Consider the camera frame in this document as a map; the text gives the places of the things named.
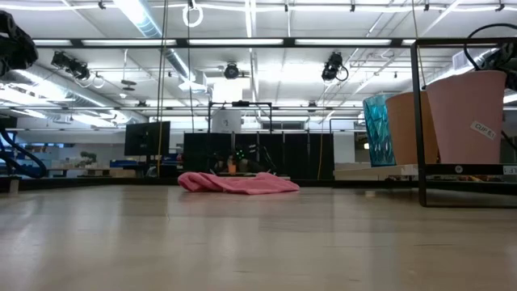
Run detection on orange plastic cup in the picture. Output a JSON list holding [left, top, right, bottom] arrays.
[[385, 91, 439, 166]]

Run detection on pink cloth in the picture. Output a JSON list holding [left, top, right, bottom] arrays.
[[177, 171, 301, 196]]

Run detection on distant black robot arms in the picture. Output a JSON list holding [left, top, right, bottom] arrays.
[[213, 143, 278, 175]]

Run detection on black aluminium table frame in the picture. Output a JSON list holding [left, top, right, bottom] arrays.
[[0, 176, 517, 195]]

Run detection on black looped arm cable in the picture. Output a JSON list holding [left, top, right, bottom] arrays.
[[463, 23, 517, 72]]

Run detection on black partition wall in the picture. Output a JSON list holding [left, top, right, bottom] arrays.
[[183, 132, 335, 181]]

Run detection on white box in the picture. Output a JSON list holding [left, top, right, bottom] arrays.
[[211, 108, 242, 134]]

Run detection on yellow hanging cord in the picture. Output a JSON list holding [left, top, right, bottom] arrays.
[[156, 0, 168, 179]]

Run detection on black metal frame rig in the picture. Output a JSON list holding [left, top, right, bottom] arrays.
[[208, 99, 273, 135]]

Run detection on silver ventilation duct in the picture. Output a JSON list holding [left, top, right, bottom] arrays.
[[112, 0, 197, 82]]

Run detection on black monitor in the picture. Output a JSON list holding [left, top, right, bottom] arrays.
[[124, 120, 171, 158]]

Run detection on blue hose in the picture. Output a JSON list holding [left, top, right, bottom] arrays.
[[0, 128, 48, 179]]

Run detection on black overhead beam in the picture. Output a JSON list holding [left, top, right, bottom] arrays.
[[32, 37, 417, 49]]

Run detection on small potted plant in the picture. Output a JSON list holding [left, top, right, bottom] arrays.
[[78, 151, 98, 169]]

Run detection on pink plastic cup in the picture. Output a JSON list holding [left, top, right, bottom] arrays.
[[426, 70, 508, 165]]

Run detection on wooden shelf with black frame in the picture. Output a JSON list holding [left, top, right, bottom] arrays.
[[333, 36, 517, 209]]

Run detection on teal faceted cup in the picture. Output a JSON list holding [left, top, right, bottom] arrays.
[[362, 93, 397, 168]]

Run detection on white cable loop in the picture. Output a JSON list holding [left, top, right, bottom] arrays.
[[182, 2, 204, 28]]

